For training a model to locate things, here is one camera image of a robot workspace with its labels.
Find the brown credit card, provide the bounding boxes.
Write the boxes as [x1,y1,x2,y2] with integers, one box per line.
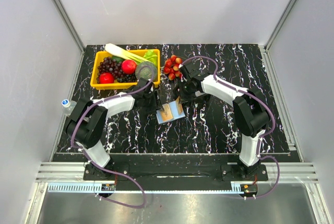
[160,104,173,122]

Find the black card holder wallet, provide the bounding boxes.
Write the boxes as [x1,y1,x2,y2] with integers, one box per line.
[156,101,185,124]

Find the black card box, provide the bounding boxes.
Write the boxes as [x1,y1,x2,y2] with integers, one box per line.
[193,91,211,103]

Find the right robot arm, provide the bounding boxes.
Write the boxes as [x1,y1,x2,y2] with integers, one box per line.
[173,74,275,180]

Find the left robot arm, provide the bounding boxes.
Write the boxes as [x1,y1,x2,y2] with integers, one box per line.
[64,78,162,180]

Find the red cherry bunch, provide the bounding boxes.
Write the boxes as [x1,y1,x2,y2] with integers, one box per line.
[163,55,183,80]

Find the green cantaloupe melon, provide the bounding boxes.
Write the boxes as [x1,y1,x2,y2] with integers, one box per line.
[135,62,158,81]

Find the red apple upper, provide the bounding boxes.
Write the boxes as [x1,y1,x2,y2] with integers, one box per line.
[121,60,137,75]

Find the red apple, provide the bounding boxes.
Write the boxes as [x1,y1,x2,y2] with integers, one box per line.
[99,73,114,84]
[121,60,137,75]

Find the red apple lower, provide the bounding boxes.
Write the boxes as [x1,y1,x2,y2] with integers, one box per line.
[99,73,114,84]

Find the green lettuce leaf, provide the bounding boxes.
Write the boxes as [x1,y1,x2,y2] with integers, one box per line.
[143,50,158,67]

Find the green avocado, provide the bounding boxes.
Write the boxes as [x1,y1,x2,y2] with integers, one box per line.
[111,56,124,63]

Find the purple grape bunch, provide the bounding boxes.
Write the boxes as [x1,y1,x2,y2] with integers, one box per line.
[97,57,137,84]

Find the yellow plastic basket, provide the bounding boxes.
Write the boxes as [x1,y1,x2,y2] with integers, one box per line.
[90,49,161,90]

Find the white green leek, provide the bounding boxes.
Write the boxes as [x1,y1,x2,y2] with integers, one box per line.
[104,43,146,63]

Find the plastic water bottle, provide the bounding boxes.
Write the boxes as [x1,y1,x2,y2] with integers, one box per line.
[62,99,77,116]

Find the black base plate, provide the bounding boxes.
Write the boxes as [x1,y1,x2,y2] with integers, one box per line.
[83,154,269,192]

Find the aluminium frame rail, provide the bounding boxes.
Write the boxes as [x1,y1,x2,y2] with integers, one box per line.
[37,162,318,184]

